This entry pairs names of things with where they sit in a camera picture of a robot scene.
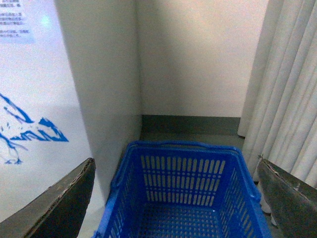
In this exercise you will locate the white chest freezer blue rim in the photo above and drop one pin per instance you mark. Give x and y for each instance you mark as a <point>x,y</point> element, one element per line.
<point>72,94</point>

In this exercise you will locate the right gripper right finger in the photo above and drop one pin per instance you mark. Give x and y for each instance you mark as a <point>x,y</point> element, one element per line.
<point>293,202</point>

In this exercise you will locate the white pleated curtain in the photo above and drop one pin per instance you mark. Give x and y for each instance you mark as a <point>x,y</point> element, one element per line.
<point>279,118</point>

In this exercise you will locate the blue plastic shopping basket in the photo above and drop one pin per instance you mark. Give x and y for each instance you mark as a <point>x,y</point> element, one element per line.
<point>180,189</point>

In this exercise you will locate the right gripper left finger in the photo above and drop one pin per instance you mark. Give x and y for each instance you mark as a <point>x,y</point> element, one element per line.
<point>59,211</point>

